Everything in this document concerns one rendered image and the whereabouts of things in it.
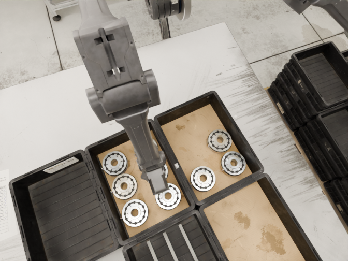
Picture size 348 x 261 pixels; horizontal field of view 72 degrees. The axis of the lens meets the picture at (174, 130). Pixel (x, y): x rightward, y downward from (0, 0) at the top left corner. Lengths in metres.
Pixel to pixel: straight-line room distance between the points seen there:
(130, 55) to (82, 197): 0.81
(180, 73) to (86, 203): 0.82
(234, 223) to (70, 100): 1.01
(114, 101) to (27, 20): 2.65
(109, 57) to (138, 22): 2.26
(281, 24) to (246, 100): 1.55
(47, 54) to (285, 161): 2.21
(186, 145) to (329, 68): 1.22
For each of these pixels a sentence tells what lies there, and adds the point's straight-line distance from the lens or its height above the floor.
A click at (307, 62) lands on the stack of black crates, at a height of 0.49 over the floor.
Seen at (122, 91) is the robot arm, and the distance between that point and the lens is 0.37.
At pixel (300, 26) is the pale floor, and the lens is 2.83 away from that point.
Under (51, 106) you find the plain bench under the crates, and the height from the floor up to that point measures 0.70.
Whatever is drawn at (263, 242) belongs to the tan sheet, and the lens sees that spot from 1.07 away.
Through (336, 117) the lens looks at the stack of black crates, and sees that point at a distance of 1.92.
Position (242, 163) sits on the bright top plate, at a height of 0.86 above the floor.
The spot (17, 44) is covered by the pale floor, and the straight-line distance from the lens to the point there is 2.83.
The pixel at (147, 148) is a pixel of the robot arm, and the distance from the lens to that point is 0.57.
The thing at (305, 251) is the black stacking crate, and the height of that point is 0.87.
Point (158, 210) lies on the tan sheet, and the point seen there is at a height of 0.83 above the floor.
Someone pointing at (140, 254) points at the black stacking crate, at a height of 0.83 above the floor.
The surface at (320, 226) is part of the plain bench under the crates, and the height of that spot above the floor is 0.70.
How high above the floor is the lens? 1.84
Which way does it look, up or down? 70 degrees down
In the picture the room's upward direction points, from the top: straight up
